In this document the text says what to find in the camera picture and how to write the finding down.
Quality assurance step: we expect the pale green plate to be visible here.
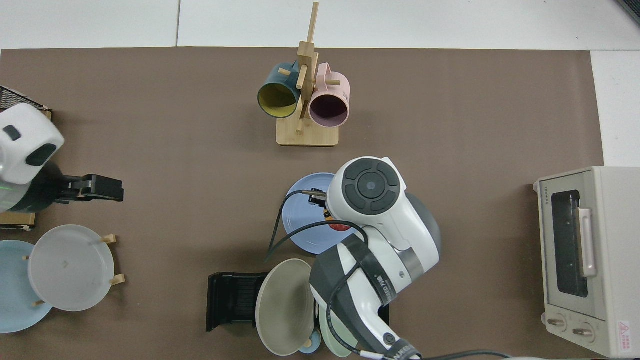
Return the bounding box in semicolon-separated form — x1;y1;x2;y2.
319;305;361;359

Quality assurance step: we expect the dark blue cup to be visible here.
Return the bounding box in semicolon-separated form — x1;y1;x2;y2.
257;61;302;119

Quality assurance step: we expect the small blue round thing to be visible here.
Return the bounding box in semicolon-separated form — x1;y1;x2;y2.
298;327;322;355

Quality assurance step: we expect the pink cup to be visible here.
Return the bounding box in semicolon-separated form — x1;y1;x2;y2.
308;62;351;128

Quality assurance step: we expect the wooden plate rack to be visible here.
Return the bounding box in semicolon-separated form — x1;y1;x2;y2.
22;233;127;308

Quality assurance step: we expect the light blue plate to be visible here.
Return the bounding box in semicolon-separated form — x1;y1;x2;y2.
0;240;53;334

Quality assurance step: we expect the wooden cup stand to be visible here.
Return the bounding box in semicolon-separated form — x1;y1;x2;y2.
276;1;340;147

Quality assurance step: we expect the beige plate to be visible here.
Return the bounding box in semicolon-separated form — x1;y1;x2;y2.
255;258;317;357

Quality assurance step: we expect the brown table cloth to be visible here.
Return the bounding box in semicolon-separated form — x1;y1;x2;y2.
0;47;605;360

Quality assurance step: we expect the pale toaster oven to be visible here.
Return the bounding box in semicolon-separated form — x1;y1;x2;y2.
532;166;640;359

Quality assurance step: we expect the red yellow apple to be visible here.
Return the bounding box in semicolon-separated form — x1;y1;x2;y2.
325;211;353;232

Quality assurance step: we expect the grey plate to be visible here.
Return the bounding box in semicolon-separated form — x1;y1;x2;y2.
28;224;116;312

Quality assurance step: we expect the black dish rack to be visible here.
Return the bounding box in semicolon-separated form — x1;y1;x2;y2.
206;271;391;333

